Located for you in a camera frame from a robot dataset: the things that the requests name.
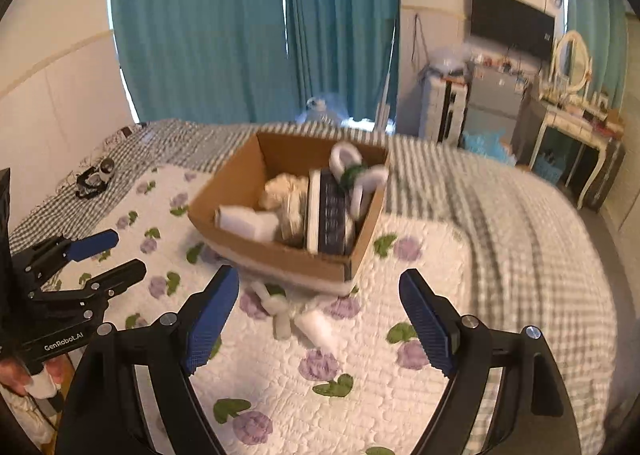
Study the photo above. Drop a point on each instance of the right teal curtain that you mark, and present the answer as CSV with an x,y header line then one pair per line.
x,y
602,25

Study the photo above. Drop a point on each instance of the white suitcase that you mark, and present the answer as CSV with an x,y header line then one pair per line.
x,y
443,106

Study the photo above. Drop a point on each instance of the small white sock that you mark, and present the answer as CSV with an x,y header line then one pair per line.
x,y
317,330
277,307

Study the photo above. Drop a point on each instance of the blue plastic bag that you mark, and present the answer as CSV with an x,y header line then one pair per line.
x,y
489,145

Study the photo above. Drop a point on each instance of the clear water jug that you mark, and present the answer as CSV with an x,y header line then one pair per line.
x,y
328,108

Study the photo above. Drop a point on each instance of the black white small gadget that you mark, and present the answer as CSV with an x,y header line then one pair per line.
x,y
94,181

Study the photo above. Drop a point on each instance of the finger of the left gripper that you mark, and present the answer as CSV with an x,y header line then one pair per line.
x,y
35,265
105,286

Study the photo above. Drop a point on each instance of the black wall television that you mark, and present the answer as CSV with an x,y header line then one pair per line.
x,y
514,24

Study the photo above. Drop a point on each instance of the left teal curtain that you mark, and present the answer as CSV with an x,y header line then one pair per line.
x,y
206,61

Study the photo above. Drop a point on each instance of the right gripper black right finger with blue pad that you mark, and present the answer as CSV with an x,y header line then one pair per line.
x,y
532,415

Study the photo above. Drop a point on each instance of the person's hand white glove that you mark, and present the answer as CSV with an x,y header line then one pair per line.
x,y
13,374

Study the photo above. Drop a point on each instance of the white sock blue band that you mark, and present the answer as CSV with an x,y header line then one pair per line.
x,y
261,226

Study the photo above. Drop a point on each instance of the white oval vanity mirror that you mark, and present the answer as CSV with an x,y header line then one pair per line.
x,y
571,66

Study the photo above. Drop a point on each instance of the floral tissue pouch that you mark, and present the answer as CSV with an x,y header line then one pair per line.
x,y
329,229

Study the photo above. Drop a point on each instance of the dark striped suitcase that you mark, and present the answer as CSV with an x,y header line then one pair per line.
x,y
601,186

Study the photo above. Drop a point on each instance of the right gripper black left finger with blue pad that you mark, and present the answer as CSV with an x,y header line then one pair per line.
x,y
103,412

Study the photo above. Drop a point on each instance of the silver mini fridge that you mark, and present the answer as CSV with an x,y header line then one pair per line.
x,y
494,102

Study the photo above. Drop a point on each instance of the white quilt purple flowers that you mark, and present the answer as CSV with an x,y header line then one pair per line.
x,y
292,372

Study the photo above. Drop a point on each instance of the brown cardboard box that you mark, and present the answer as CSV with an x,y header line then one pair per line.
x,y
240,181

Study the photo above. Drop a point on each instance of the middle teal curtain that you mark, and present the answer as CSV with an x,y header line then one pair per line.
x,y
348,48

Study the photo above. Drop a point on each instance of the cream knitted flower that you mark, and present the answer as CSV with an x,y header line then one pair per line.
x,y
286,195

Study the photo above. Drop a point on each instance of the grey checked duvet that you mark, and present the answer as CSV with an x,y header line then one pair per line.
x,y
500,243

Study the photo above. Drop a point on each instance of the white dressing table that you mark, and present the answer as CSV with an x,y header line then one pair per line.
x,y
542,126

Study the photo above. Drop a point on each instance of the teal curtain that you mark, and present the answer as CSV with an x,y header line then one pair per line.
x,y
348,48
602,25
206,61

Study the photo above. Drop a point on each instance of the blue laundry basket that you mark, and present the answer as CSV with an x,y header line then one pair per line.
x,y
549,166

